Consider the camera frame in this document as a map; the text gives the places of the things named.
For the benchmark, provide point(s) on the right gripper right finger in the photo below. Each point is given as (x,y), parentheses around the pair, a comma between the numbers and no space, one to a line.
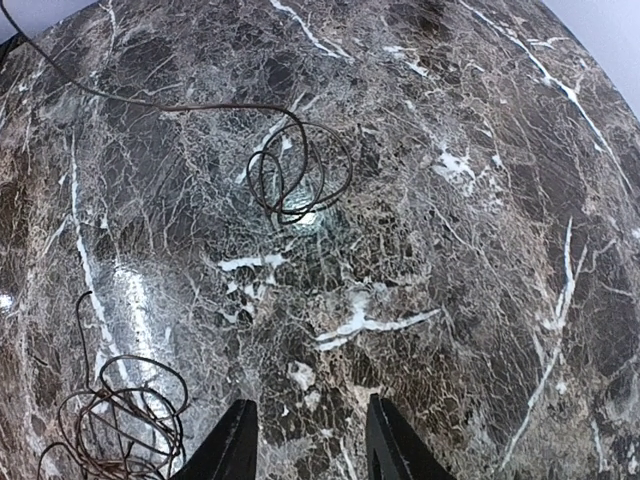
(394,449)

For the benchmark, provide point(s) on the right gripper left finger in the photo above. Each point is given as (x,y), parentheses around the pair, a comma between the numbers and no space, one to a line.
(230,450)

